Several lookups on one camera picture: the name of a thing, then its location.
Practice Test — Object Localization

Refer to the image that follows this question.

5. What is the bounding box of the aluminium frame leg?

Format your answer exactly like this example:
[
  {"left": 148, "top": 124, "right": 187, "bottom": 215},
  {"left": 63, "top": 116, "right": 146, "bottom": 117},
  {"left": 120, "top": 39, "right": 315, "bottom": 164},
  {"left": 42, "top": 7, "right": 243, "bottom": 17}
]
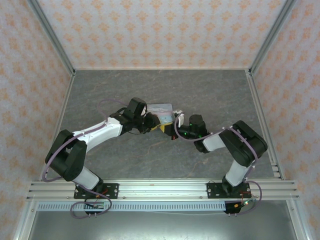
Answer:
[
  {"left": 13, "top": 201, "right": 38, "bottom": 240},
  {"left": 286, "top": 199, "right": 314, "bottom": 240}
]

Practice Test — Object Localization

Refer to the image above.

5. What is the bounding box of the long aluminium base rail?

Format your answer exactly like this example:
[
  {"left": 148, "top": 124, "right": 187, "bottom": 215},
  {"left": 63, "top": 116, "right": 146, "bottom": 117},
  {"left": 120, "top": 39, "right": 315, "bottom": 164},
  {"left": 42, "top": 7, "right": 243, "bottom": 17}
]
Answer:
[{"left": 26, "top": 178, "right": 300, "bottom": 201}]

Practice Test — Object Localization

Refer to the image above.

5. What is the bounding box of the small electronics board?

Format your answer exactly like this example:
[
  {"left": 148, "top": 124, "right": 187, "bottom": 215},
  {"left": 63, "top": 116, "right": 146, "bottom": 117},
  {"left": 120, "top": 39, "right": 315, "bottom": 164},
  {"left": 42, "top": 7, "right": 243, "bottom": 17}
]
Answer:
[
  {"left": 234, "top": 198, "right": 257, "bottom": 208},
  {"left": 86, "top": 201, "right": 105, "bottom": 210}
]

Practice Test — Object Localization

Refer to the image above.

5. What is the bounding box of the white slotted cable duct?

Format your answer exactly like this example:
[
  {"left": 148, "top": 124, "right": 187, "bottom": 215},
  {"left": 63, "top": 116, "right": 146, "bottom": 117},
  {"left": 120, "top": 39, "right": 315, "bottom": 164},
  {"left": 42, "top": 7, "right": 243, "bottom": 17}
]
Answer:
[{"left": 36, "top": 201, "right": 227, "bottom": 212}]

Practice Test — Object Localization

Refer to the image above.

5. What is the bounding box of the cartoon print tin box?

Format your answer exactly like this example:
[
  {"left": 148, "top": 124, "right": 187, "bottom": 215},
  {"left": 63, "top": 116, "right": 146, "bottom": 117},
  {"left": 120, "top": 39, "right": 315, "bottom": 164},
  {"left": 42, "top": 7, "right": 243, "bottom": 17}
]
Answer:
[{"left": 146, "top": 102, "right": 175, "bottom": 125}]

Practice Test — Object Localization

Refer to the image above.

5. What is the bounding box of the grey metal shelf panel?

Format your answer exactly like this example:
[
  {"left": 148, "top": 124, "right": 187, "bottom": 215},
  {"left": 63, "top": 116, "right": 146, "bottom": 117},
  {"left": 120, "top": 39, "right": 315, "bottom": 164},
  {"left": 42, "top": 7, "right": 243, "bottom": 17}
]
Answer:
[{"left": 27, "top": 211, "right": 300, "bottom": 240}]

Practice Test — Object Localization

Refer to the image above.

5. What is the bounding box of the aluminium corner frame post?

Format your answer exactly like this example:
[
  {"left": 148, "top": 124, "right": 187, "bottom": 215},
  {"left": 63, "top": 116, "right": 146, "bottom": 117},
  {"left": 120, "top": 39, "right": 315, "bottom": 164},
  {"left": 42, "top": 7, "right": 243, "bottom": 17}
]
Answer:
[
  {"left": 248, "top": 0, "right": 298, "bottom": 76},
  {"left": 26, "top": 0, "right": 77, "bottom": 76}
]

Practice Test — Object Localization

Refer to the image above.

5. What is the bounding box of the aluminium table side rail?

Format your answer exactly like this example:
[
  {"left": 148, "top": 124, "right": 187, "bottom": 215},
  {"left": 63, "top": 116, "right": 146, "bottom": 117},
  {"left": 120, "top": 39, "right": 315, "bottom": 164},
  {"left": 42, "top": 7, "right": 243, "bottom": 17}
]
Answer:
[
  {"left": 245, "top": 69, "right": 286, "bottom": 181},
  {"left": 39, "top": 71, "right": 76, "bottom": 182}
]

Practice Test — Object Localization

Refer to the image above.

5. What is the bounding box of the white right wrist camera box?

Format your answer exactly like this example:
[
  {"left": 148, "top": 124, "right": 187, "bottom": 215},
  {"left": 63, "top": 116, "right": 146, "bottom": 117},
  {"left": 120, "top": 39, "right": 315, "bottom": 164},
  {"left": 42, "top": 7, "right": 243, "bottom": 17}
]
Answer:
[{"left": 174, "top": 109, "right": 186, "bottom": 126}]

